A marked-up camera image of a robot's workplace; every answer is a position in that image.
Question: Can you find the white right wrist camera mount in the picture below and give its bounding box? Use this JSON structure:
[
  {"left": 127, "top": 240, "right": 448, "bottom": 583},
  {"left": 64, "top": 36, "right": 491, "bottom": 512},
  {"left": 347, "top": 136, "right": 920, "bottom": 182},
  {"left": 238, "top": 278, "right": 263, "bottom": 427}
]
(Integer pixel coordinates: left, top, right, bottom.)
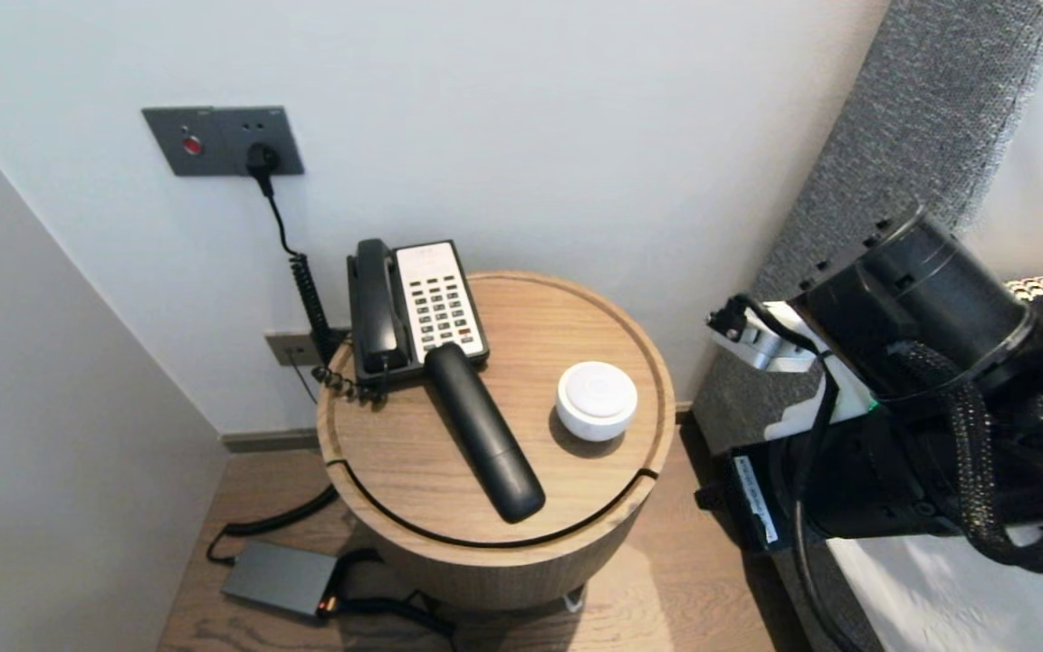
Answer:
[{"left": 707, "top": 294, "right": 877, "bottom": 442}]

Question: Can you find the round wooden bedside table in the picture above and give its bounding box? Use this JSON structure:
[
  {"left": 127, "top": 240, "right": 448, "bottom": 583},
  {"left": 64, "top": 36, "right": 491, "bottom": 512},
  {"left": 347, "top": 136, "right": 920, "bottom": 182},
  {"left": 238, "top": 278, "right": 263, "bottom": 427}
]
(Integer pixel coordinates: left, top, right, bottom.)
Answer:
[{"left": 316, "top": 270, "right": 675, "bottom": 612}]

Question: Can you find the grey power adapter box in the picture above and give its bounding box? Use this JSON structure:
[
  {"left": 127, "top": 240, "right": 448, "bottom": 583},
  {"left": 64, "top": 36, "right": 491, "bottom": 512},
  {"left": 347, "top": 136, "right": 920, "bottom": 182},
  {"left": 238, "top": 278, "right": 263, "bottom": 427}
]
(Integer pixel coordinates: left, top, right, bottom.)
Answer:
[{"left": 220, "top": 541, "right": 341, "bottom": 620}]

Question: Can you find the beige low wall plate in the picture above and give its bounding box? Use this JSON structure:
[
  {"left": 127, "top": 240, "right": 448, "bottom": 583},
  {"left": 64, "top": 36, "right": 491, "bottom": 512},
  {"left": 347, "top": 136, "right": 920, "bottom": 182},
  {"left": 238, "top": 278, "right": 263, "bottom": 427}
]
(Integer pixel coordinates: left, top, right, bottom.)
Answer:
[{"left": 265, "top": 331, "right": 328, "bottom": 369}]

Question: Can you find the black coiled power cable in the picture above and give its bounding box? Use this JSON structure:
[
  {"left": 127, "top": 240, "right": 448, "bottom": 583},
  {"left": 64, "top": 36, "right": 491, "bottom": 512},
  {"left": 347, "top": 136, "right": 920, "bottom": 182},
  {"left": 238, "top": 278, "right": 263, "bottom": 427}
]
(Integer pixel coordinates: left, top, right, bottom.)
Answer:
[{"left": 206, "top": 177, "right": 350, "bottom": 567}]

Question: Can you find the white bed sheet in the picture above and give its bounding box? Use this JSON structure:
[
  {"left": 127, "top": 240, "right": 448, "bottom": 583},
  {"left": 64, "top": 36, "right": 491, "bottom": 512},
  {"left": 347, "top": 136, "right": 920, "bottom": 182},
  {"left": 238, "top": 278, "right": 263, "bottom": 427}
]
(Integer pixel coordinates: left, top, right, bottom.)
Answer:
[{"left": 825, "top": 534, "right": 1043, "bottom": 652}]

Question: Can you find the grey fabric headboard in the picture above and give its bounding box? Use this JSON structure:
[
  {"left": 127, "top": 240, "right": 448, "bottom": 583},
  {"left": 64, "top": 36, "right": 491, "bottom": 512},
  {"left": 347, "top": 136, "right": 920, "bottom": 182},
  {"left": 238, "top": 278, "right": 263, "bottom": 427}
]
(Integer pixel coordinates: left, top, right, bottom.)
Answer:
[{"left": 692, "top": 0, "right": 1043, "bottom": 454}]

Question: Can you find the black power plug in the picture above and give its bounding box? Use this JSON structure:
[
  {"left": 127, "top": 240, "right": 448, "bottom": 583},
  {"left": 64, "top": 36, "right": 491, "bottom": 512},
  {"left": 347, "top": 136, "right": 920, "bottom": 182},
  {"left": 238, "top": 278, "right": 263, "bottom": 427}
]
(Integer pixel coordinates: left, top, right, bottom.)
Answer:
[{"left": 245, "top": 143, "right": 283, "bottom": 198}]

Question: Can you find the black telephone base white keypad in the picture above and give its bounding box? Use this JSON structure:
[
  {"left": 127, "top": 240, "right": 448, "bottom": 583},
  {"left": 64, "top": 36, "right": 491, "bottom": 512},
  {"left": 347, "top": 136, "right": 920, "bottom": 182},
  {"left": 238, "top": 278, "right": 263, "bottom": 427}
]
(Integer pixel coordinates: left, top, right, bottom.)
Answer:
[{"left": 347, "top": 239, "right": 492, "bottom": 386}]

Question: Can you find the black coiled telephone cord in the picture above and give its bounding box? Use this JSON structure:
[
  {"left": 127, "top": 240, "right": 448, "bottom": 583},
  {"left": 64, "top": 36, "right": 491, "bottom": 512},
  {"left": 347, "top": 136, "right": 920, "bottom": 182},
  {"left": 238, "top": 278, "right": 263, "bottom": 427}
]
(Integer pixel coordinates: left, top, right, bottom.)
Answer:
[{"left": 311, "top": 360, "right": 388, "bottom": 407}]

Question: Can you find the thin black telephone wire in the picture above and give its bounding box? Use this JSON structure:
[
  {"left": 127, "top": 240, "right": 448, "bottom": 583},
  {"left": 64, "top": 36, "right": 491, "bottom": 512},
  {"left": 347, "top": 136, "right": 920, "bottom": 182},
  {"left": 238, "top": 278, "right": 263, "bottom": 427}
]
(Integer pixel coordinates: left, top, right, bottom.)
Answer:
[{"left": 289, "top": 351, "right": 320, "bottom": 407}]

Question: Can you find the grey fabric bed base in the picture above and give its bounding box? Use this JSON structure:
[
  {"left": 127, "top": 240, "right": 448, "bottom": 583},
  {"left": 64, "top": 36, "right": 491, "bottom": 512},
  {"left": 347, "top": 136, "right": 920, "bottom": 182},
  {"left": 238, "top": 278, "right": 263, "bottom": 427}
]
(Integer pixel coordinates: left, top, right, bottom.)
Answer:
[{"left": 748, "top": 542, "right": 841, "bottom": 652}]

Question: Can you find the long black rounded device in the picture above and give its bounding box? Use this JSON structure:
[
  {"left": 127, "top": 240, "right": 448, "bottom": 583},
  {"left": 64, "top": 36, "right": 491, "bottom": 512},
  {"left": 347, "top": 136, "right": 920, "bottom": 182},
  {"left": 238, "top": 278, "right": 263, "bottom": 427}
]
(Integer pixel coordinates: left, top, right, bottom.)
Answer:
[{"left": 424, "top": 343, "right": 547, "bottom": 523}]

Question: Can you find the white round puck device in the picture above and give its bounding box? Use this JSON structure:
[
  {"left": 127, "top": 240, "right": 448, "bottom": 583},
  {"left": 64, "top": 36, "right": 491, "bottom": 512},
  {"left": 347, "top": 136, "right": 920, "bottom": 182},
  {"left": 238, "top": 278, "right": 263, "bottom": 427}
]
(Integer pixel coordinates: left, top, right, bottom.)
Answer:
[{"left": 556, "top": 361, "right": 639, "bottom": 443}]

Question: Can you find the black adapter output cable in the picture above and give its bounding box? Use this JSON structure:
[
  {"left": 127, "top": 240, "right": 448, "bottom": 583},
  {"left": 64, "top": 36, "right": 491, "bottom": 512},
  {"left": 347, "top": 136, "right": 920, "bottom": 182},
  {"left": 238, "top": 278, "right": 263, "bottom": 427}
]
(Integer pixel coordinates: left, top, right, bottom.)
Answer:
[{"left": 321, "top": 548, "right": 456, "bottom": 640}]

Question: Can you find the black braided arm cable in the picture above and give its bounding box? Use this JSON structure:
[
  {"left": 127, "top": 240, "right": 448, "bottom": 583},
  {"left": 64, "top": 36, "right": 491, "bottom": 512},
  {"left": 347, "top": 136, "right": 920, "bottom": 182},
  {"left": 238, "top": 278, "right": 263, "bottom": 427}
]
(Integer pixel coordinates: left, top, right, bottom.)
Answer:
[{"left": 888, "top": 340, "right": 1043, "bottom": 573}]

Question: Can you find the black telephone handset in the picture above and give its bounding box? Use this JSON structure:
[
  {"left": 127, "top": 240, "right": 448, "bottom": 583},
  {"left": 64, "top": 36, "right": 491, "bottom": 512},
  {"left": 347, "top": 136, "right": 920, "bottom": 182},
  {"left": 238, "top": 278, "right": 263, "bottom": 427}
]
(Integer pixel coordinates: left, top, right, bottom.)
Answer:
[{"left": 354, "top": 239, "right": 410, "bottom": 377}]

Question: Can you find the dark grey wall socket panel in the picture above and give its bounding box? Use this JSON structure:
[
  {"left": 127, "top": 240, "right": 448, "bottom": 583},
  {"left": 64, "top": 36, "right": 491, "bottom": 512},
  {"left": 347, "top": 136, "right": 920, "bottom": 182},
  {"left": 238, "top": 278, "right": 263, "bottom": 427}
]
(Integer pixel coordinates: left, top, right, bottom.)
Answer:
[{"left": 142, "top": 106, "right": 306, "bottom": 177}]

